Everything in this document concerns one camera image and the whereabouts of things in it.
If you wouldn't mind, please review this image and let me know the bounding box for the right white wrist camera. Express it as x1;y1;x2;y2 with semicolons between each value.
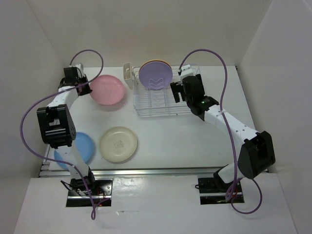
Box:
178;64;195;79

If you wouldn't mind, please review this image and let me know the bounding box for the blue plastic plate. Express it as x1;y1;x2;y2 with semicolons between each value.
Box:
54;132;95;171

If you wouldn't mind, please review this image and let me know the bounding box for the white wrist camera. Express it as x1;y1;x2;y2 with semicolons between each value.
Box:
178;64;195;79
69;63;84;73

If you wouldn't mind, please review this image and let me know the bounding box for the cream cutlery holder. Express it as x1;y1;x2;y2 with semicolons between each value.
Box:
123;62;134;90

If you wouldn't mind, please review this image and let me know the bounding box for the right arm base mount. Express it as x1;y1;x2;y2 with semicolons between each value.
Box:
195;177;232;195

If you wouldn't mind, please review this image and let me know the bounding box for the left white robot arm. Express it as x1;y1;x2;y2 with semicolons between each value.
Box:
37;63;97;195

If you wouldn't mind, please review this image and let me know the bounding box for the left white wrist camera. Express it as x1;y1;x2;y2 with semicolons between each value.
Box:
69;63;84;73

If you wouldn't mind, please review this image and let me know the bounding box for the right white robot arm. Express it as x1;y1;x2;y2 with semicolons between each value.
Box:
170;75;275;192

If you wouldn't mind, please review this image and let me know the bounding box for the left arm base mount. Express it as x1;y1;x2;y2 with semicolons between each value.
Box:
60;179;113;199

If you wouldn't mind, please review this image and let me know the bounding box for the cream plastic plate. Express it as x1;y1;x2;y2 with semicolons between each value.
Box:
99;126;137;163

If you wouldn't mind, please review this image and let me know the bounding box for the purple cable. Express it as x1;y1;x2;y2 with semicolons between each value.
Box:
19;50;105;220
179;48;263;215

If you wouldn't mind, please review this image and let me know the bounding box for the yellow plastic plate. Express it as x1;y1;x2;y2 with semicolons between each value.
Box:
143;59;170;66

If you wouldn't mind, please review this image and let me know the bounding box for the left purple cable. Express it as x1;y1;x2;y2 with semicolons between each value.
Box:
19;50;105;220

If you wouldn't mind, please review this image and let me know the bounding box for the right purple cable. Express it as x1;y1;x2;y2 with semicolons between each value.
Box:
179;48;263;215

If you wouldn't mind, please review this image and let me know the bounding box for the pink plastic plate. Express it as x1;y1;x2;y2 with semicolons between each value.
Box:
90;75;126;105

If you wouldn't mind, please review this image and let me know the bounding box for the purple plastic plate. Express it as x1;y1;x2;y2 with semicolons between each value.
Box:
138;62;173;90

